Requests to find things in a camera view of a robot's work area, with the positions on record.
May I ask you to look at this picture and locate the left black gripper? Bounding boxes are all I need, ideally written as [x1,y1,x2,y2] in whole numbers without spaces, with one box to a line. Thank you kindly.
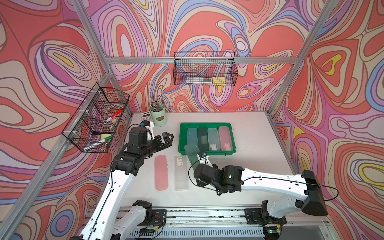
[139,131,173,160]

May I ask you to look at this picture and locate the green plastic storage tray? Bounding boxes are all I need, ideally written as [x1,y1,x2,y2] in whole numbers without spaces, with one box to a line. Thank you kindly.
[178,123,237,156]

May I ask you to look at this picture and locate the clear rectangular pencil case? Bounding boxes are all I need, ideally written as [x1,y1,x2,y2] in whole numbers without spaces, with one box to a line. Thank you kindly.
[175,155,189,191]

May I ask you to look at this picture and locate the dark green translucent pencil case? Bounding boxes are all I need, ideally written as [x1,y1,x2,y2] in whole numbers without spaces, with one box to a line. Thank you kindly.
[198,128,209,151]

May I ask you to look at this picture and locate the pink pencil case with sticker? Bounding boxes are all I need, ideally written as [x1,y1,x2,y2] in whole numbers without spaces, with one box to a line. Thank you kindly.
[219,126,233,152]

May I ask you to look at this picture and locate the teal pencil case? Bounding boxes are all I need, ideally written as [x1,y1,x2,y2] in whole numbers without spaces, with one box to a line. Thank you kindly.
[187,128,198,145]

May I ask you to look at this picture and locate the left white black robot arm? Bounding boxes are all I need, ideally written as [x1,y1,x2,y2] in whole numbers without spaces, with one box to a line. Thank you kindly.
[72,125,174,240]

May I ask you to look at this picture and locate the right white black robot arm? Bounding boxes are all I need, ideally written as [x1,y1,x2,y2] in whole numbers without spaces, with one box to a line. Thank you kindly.
[194,163,328,226]

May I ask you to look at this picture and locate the clear box in back basket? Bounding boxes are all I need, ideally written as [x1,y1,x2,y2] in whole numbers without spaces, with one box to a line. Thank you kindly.
[186,77,213,85]

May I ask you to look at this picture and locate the yellow box in back basket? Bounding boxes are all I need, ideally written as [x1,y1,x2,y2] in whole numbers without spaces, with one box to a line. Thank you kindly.
[212,77,227,86]

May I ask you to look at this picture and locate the green pen holder cup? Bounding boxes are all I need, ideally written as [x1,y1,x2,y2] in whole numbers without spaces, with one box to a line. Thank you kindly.
[150,103,168,127]

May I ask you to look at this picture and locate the white calculator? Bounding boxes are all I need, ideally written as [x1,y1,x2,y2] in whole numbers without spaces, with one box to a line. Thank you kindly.
[141,112,152,121]

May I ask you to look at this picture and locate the pencils in cup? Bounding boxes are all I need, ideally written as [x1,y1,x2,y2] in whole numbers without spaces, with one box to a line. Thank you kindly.
[151,100,163,112]

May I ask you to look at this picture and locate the red marker in basket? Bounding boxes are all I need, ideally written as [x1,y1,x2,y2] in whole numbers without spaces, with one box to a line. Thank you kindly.
[105,109,123,123]

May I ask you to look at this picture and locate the green white marker in basket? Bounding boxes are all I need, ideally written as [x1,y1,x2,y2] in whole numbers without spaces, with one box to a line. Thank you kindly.
[84,135,113,151]

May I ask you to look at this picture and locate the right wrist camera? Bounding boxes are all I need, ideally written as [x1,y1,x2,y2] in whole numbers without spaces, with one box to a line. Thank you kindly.
[198,151,213,167]

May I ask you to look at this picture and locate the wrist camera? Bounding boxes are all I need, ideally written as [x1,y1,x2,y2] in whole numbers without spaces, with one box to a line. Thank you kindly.
[140,120,155,140]
[198,151,213,167]

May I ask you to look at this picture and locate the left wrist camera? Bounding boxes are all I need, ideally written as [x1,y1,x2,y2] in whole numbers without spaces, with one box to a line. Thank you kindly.
[140,120,155,140]

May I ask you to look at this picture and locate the aluminium mounting rail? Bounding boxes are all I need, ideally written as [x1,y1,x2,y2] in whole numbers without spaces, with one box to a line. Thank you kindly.
[117,206,337,240]

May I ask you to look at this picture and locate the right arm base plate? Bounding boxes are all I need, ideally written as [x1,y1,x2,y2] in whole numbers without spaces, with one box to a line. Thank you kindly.
[244,209,287,226]

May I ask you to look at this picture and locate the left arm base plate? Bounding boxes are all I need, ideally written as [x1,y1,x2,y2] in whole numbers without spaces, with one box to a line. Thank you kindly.
[139,209,167,227]

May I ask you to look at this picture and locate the black wire basket on left wall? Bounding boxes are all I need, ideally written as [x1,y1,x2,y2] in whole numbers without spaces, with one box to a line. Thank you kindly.
[62,83,130,153]

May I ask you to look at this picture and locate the black wire basket on wall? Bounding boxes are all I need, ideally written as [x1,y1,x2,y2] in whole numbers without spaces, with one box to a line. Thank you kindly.
[62,83,130,153]
[173,51,239,86]

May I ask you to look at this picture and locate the black wire basket on back wall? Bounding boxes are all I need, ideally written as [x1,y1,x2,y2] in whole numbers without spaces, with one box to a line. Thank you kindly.
[173,51,239,86]

